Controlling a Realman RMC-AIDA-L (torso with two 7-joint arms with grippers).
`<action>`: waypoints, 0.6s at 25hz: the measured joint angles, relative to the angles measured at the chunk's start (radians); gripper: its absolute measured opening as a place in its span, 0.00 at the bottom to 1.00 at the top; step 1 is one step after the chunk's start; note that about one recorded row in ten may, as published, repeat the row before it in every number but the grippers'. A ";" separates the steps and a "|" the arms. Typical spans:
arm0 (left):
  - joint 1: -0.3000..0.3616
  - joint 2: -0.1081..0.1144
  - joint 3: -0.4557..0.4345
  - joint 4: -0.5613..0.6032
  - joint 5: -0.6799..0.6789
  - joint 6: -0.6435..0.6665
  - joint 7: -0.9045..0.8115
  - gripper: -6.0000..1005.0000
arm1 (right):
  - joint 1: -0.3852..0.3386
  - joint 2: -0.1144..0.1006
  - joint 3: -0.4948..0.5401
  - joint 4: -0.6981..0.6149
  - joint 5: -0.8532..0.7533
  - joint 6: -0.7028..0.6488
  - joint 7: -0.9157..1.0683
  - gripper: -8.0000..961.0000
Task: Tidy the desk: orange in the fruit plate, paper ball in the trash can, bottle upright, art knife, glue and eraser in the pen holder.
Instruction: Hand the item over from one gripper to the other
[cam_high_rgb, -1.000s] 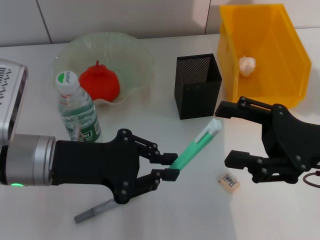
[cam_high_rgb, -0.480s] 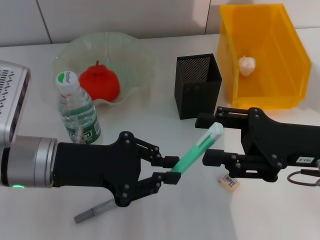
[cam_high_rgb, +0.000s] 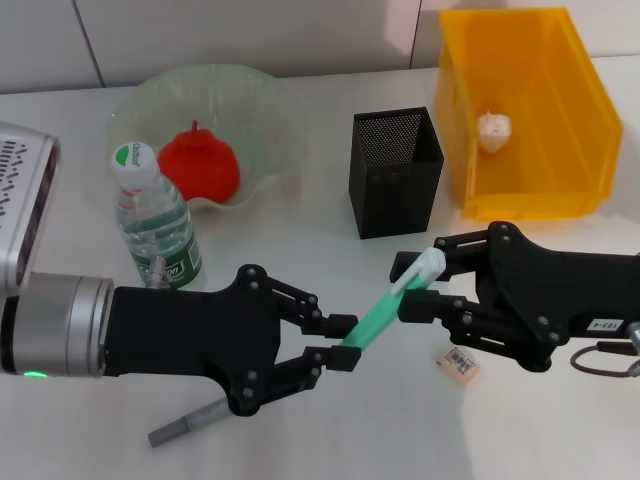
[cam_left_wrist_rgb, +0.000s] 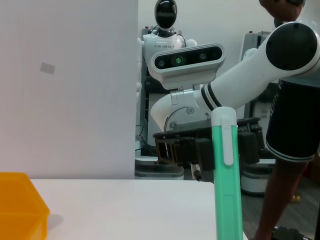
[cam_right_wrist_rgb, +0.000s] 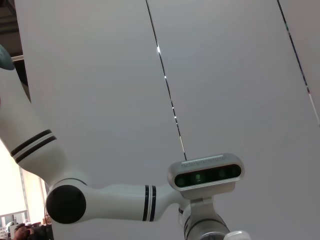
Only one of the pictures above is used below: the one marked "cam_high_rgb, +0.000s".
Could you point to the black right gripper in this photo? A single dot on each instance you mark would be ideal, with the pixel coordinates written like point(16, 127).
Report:
point(550, 295)

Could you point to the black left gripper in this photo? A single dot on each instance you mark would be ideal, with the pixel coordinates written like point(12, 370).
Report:
point(190, 330)

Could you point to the green retractable pen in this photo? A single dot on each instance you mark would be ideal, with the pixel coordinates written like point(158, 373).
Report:
point(385, 310)

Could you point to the white paper ball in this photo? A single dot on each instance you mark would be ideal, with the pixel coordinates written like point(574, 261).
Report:
point(494, 131)

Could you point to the grey marker pen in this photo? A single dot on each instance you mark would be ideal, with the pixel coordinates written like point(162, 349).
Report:
point(190, 425)

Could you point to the clear green-label water bottle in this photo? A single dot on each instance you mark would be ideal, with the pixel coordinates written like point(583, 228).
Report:
point(155, 225)

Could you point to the red-orange toy orange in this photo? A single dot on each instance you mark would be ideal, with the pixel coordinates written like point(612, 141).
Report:
point(205, 165)

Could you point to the beige eraser with barcode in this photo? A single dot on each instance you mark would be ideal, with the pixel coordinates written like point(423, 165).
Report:
point(457, 364)

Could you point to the black mesh pen holder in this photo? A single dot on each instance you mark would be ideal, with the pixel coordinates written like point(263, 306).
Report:
point(395, 200)

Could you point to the green glass fruit bowl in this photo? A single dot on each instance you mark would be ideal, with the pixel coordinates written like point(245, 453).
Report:
point(260, 120)

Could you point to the yellow plastic bin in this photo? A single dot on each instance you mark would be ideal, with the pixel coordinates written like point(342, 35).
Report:
point(550, 165)

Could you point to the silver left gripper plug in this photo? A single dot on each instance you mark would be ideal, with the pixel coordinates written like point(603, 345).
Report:
point(159, 272)

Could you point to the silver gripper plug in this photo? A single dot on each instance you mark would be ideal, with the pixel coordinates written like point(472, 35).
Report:
point(159, 272)
point(635, 345)

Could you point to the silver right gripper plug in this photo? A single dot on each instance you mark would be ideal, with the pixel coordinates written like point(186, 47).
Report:
point(635, 345)

